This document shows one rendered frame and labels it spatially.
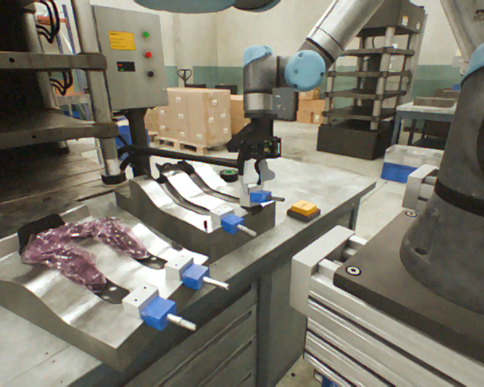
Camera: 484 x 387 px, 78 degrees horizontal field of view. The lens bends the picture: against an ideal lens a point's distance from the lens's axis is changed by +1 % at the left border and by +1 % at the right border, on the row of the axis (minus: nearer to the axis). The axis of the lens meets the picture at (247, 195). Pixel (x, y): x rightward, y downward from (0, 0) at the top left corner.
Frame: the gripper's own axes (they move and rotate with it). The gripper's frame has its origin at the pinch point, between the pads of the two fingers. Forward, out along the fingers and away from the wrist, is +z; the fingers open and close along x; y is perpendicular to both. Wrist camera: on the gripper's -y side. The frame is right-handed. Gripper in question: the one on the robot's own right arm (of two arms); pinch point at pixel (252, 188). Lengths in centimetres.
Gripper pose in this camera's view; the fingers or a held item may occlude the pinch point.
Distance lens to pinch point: 81.4
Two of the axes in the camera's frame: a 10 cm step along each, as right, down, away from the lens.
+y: 7.3, 1.3, -6.7
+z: 0.1, 9.8, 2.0
